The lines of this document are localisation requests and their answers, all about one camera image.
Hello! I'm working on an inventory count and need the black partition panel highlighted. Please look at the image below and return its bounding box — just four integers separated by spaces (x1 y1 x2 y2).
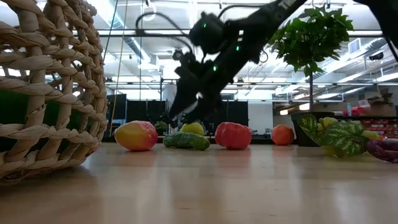
217 100 249 138
126 100 167 133

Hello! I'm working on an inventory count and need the green apple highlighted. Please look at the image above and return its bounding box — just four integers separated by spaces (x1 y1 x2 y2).
180 122 205 137

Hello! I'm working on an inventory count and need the black aluminium table frame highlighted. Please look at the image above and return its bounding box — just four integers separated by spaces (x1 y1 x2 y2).
102 135 299 145

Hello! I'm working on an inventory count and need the white air vent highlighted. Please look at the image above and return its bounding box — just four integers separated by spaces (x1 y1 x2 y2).
348 37 362 55

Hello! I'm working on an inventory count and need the green lime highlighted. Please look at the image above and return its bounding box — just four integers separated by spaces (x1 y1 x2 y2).
0 89 91 147

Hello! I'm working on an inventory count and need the green grape bunch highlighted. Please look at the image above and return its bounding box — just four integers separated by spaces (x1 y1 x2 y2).
297 113 383 158

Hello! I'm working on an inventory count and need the black monitor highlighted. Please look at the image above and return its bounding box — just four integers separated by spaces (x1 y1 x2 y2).
107 93 127 121

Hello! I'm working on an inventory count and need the purple onion string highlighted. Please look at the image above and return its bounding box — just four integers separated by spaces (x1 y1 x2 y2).
366 139 398 164

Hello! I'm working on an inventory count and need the green potted plant black pot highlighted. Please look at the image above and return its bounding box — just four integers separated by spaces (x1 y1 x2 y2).
267 6 355 147

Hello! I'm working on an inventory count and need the red pink bag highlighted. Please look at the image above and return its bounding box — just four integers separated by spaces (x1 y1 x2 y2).
343 106 368 117

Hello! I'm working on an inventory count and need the black round ceiling spotlight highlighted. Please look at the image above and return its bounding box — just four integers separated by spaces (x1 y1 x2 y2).
172 49 186 62

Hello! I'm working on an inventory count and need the orange tangerine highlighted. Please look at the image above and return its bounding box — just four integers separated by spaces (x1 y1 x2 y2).
271 124 295 146

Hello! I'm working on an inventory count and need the small potted plant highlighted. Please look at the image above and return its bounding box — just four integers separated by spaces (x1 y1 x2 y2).
154 120 169 136

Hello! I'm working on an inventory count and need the cardboard box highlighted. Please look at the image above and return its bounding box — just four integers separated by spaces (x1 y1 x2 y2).
366 93 397 118

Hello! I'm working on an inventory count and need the woven straw basket with handles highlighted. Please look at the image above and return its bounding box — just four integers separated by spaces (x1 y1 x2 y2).
0 0 109 187

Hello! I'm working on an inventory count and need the orange pumpkin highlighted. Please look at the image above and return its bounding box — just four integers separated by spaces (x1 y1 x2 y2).
214 121 253 151

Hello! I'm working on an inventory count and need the bumpy green cucumber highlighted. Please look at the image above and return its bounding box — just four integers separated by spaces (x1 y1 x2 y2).
162 131 211 151

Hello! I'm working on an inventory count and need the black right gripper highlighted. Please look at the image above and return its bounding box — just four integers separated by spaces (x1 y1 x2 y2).
169 52 238 127

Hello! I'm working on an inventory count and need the shelf with red bins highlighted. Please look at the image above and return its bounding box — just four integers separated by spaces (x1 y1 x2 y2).
360 117 398 139

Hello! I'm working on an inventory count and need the red yellow mango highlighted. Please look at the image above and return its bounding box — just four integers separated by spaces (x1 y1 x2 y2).
114 120 159 152

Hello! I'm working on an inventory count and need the black ceiling device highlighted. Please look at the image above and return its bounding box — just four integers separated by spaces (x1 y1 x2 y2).
368 51 385 62

